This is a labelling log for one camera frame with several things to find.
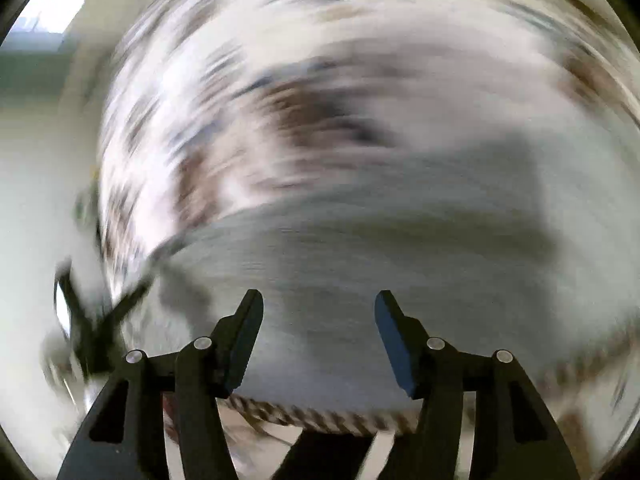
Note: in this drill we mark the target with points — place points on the grey towel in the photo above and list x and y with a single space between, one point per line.
400 260

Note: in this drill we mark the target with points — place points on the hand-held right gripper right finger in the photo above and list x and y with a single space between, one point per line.
395 340

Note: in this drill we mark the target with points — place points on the floral bed sheet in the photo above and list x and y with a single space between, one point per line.
350 60

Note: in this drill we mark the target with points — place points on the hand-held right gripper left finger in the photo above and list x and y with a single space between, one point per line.
240 355

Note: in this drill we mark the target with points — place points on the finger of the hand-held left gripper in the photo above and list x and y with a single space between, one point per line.
125 307
75 315

